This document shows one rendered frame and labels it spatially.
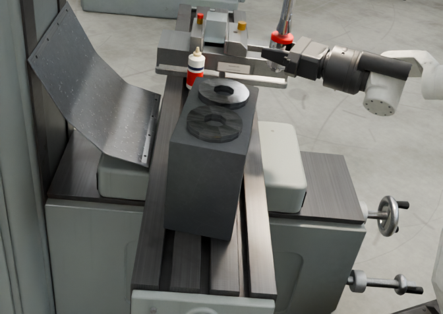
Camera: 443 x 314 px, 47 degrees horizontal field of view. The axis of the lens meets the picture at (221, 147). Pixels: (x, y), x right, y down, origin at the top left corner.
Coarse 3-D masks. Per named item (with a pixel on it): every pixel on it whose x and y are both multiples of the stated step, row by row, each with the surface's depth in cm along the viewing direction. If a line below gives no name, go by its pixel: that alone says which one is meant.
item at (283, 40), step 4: (272, 32) 107; (276, 32) 107; (272, 36) 106; (276, 36) 105; (280, 36) 106; (288, 36) 106; (292, 36) 106; (276, 40) 105; (280, 40) 105; (284, 40) 105; (288, 40) 105; (292, 40) 106
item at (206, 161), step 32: (192, 96) 89; (224, 96) 88; (256, 96) 92; (192, 128) 79; (224, 128) 80; (192, 160) 79; (224, 160) 78; (192, 192) 83; (224, 192) 82; (192, 224) 87; (224, 224) 86
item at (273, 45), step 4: (272, 40) 106; (272, 44) 106; (276, 44) 106; (280, 44) 105; (284, 44) 105; (288, 44) 106; (276, 48) 106; (280, 48) 106; (284, 48) 106; (288, 48) 106; (268, 60) 109; (268, 64) 109; (272, 64) 108; (276, 64) 108; (272, 68) 109; (276, 68) 108; (280, 68) 108; (284, 68) 109
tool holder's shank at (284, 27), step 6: (288, 0) 101; (294, 0) 101; (282, 6) 103; (288, 6) 102; (294, 6) 102; (282, 12) 103; (288, 12) 102; (282, 18) 103; (288, 18) 103; (282, 24) 104; (288, 24) 104; (282, 30) 104; (288, 30) 104; (282, 36) 105
